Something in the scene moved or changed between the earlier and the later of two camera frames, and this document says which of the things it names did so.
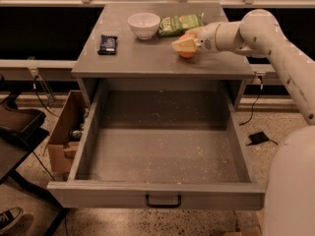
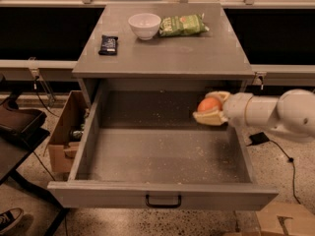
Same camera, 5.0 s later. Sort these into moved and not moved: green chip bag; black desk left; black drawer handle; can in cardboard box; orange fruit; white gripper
Moved: orange fruit; white gripper
Not moved: can in cardboard box; green chip bag; black desk left; black drawer handle
